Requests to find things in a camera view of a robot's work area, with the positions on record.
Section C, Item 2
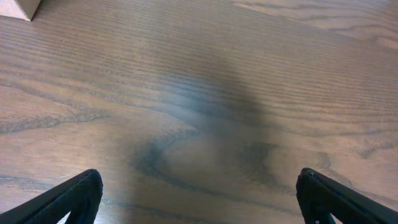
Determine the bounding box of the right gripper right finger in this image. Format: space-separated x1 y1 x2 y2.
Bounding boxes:
296 167 397 224

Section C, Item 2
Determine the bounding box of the brown cardboard box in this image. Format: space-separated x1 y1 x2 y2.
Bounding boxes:
0 0 40 21

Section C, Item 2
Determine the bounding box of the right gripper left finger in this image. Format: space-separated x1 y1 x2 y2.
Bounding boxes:
1 169 103 224

